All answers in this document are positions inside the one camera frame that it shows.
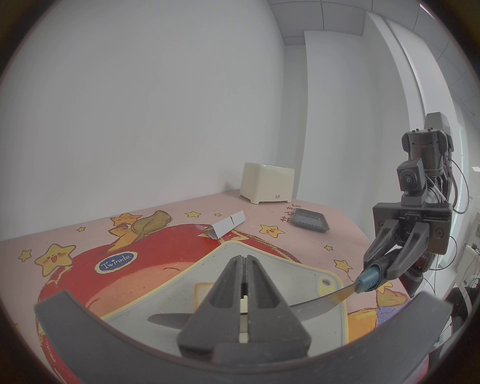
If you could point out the cutting board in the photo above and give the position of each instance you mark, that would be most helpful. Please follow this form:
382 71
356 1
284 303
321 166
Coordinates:
157 300

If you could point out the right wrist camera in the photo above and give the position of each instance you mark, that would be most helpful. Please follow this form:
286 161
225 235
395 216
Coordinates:
410 176

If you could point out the dark grey tray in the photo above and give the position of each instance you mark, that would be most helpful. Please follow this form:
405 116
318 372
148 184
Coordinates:
310 220

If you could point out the slice of bread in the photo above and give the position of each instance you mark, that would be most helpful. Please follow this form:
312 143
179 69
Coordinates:
204 296

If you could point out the white knife rest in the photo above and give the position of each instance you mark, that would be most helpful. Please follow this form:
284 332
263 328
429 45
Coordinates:
225 225

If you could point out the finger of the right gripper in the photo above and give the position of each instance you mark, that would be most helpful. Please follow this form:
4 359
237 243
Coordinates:
412 249
382 243

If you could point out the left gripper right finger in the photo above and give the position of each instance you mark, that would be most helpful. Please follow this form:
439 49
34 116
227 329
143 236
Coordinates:
270 318

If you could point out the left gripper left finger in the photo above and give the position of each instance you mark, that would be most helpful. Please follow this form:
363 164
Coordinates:
217 311

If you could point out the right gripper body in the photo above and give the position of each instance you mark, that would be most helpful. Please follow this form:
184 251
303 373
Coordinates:
438 232

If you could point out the cream toaster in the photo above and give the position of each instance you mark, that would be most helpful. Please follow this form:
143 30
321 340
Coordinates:
262 182

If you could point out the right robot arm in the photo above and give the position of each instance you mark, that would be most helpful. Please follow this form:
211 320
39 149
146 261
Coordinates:
427 144

